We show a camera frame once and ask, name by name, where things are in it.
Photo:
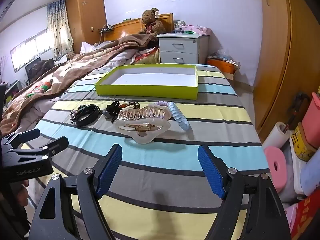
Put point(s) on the white paper towel roll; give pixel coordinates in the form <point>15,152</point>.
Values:
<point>275,135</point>

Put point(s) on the dark cloth pile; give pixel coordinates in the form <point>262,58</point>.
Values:
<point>40,70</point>

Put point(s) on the clear claw hair clip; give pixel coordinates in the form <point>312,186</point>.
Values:
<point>140,115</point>

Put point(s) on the large wooden wardrobe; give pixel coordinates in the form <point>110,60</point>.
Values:
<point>275,55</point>

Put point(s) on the olive patterned pillow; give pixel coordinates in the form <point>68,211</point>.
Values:
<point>147,56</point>

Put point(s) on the brown teddy bear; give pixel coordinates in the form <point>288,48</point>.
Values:
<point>150,20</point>

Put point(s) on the pink plastic container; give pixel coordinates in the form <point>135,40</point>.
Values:
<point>312,120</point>

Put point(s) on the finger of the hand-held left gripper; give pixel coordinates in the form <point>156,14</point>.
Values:
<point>53,145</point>
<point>25,135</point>

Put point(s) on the clear plastic bags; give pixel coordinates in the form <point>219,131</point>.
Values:
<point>225,55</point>

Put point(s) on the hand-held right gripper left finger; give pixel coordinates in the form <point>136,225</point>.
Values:
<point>110,171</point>

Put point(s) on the green shallow box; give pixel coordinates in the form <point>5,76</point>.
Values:
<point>150,90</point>

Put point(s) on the clear jars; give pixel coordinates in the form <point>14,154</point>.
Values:
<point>178,27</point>

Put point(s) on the tall wooden cabinet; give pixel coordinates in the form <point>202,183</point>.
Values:
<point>87,17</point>

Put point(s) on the dark metal tool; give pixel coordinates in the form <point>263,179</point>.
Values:
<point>298,107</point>

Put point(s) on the brown blanket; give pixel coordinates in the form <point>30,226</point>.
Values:
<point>75,72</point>

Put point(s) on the wooden headboard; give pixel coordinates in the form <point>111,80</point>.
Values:
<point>127,28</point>

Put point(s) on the pale floral quilt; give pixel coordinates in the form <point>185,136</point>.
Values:
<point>112,60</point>

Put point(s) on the striped bed sheet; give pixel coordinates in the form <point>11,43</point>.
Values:
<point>175,160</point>

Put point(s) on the person's left hand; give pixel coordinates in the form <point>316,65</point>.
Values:
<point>21,192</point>

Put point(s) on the grey drawer nightstand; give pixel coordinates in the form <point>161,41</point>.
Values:
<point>182,46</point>

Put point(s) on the orange box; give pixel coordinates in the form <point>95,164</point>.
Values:
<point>220,65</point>

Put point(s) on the blue cloth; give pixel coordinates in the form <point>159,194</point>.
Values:
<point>312,175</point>

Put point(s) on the dotted curtain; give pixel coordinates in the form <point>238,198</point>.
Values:
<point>58,30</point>

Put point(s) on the yellow box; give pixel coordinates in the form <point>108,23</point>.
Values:
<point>300,142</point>

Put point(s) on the red box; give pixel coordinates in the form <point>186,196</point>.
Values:
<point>307,215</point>

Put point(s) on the green tube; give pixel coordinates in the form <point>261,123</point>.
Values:
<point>188,31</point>

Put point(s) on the pink floral tissue box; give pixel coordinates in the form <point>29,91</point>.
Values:
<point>197,29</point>

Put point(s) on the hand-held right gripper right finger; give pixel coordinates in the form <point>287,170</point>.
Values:
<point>212,172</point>

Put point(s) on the pink paper roll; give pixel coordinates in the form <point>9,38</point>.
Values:
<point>272,157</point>

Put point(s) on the window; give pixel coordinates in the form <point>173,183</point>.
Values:
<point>30,47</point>

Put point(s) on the black wristband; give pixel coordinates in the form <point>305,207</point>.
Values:
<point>86,122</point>

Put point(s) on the white power strip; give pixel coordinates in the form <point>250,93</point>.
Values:
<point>106,28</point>

